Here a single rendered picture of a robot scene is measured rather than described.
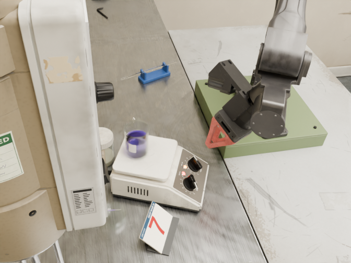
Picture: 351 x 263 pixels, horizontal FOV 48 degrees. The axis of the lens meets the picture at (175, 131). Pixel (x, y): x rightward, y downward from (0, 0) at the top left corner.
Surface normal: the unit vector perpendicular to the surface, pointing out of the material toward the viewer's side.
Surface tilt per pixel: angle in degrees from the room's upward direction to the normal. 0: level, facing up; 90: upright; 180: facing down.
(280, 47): 32
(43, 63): 90
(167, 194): 90
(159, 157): 0
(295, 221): 0
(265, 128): 88
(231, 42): 0
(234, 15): 90
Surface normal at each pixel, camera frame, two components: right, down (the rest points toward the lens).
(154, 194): -0.19, 0.66
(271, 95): 0.07, -0.76
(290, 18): -0.09, -0.29
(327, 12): 0.22, 0.67
